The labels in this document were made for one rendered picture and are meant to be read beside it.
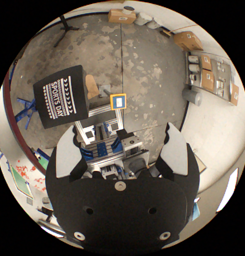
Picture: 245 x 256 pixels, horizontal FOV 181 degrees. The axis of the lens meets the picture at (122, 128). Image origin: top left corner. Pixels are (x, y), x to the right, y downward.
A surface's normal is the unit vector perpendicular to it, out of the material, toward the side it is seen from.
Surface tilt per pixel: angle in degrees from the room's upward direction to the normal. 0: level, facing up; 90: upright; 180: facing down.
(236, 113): 90
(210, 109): 90
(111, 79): 0
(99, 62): 0
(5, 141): 58
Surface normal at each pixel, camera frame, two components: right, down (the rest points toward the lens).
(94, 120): 0.31, 0.51
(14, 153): 0.97, 0.11
